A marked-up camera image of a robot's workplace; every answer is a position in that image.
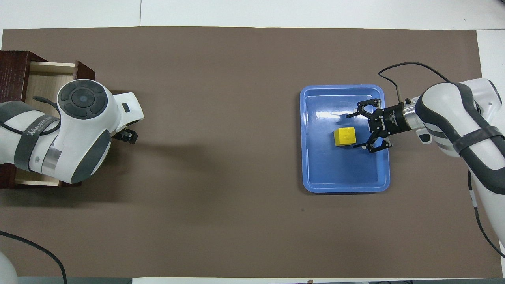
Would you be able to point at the yellow cube block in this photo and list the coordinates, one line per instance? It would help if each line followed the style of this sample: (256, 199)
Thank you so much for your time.
(345, 136)

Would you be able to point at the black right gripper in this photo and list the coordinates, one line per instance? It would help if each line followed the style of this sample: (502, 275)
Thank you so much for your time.
(388, 120)

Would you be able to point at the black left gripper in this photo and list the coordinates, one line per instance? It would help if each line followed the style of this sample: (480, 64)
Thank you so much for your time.
(116, 136)

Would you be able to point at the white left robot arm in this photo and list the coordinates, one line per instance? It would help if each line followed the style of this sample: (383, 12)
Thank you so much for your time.
(83, 130)

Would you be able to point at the brown table mat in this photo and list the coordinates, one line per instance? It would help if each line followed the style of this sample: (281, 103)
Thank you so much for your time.
(217, 157)

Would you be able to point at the blue plastic tray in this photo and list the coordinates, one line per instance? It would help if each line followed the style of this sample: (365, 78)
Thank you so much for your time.
(343, 173)

